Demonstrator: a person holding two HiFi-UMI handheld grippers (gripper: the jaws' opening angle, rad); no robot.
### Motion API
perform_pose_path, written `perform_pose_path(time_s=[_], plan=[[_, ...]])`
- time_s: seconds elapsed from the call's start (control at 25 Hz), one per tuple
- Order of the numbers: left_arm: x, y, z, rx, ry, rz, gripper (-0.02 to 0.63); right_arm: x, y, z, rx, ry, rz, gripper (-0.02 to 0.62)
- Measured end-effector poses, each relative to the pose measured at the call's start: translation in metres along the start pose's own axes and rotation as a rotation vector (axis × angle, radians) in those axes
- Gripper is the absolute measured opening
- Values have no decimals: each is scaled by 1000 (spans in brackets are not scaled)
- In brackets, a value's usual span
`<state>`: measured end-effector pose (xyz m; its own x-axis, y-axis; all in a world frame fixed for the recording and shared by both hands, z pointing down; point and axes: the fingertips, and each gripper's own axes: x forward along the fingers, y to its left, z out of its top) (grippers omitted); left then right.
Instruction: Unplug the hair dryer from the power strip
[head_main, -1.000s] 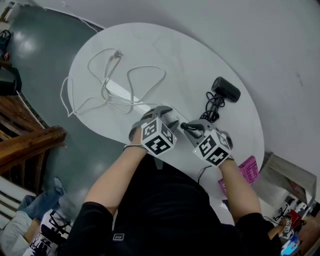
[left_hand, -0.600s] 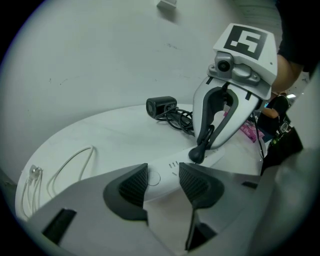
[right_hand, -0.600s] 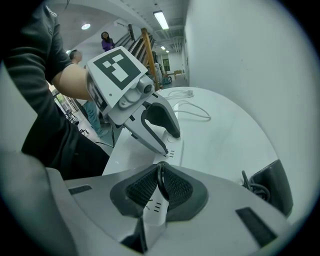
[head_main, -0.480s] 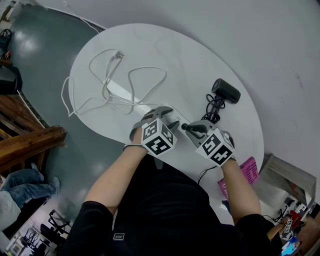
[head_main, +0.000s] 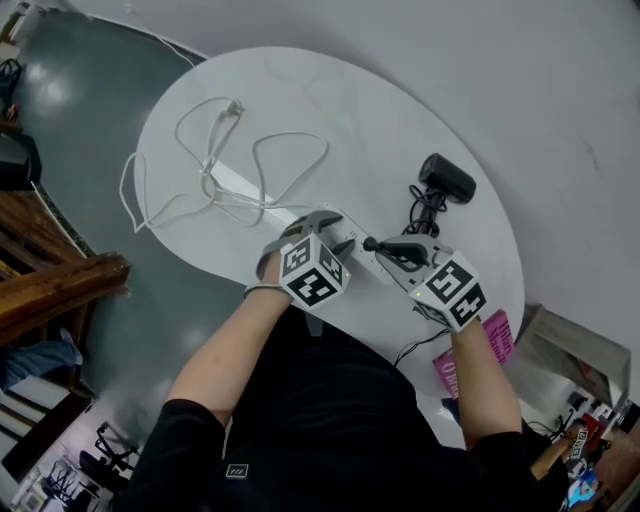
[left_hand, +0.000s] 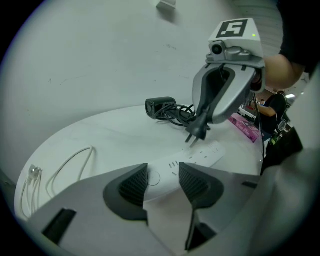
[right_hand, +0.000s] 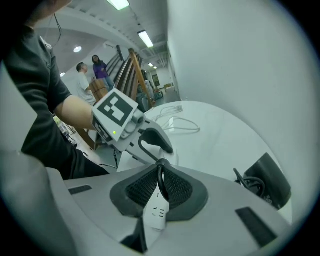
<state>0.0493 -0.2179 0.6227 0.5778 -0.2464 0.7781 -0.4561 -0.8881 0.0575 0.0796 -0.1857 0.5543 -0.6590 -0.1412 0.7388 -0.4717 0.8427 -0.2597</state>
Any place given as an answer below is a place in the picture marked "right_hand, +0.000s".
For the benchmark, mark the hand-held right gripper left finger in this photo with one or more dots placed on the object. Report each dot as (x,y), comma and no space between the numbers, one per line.
(100,197)

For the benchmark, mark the person's black-clothed body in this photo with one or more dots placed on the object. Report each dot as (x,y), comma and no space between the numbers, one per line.
(32,87)

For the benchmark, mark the rectangular ceiling light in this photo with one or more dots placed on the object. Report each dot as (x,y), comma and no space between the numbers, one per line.
(145,38)
(118,3)

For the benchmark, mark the round ceiling light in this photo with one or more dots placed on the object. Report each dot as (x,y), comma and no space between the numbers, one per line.
(77,49)

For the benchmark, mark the white power strip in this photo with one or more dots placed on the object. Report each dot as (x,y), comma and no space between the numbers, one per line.
(156,215)

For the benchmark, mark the person's left forearm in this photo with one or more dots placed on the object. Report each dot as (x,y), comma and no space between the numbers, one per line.
(75,112)

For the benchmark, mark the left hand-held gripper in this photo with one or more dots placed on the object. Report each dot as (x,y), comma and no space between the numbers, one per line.
(115,110)

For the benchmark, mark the wooden stair railing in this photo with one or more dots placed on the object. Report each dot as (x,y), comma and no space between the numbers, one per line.
(141,77)

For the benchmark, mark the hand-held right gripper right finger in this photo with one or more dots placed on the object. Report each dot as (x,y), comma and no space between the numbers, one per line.
(220,197)

